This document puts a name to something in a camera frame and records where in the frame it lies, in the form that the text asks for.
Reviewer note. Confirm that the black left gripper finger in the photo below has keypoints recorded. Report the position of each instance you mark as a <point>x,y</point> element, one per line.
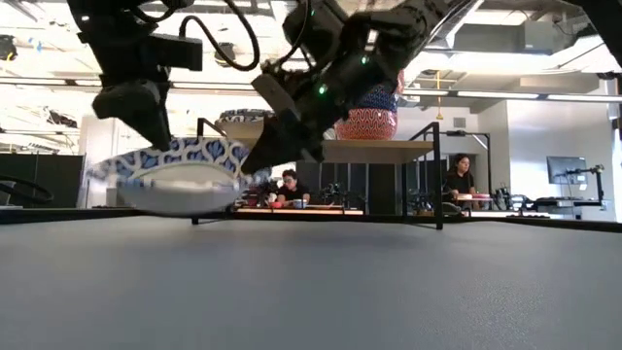
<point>136,107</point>

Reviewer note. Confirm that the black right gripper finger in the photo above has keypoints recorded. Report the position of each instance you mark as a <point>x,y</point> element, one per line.
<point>286,141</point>

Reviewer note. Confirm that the red patterned ceramic bowl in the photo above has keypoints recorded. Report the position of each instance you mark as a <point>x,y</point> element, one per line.
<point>369,125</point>

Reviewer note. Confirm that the orange patterned ceramic bowl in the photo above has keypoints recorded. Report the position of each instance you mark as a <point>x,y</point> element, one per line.
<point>400,82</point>

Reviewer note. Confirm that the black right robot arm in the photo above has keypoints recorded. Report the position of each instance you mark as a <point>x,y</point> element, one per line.
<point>413,24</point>

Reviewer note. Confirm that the person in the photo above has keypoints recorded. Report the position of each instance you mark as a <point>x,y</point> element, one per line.
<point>291,192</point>
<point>459,182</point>

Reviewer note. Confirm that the blue background mug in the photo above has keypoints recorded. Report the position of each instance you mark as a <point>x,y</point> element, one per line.
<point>299,204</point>

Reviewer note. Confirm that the background table with wooden edge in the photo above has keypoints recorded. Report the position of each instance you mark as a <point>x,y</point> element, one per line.
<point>301,211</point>

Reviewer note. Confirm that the long ceiling light strip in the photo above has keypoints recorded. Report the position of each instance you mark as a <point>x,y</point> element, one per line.
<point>486,94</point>

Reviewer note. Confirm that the black background monitor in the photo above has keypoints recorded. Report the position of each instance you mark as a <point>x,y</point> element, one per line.
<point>566,175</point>

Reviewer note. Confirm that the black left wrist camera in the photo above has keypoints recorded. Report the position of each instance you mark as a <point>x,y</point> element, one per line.
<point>175,52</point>

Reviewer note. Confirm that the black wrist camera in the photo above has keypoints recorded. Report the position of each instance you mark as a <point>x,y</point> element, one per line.
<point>175,52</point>
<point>311,22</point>

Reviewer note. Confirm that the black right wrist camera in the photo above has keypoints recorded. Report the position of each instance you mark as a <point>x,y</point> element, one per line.
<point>311,22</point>

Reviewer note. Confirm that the wooden shelf with black frame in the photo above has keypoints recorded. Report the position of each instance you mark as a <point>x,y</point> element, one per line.
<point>379,151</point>

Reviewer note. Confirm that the black partition wall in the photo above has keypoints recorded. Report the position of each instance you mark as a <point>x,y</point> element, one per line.
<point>44,167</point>

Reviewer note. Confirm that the silver ceiling ventilation duct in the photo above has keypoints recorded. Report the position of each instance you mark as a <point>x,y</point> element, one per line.
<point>452,22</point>

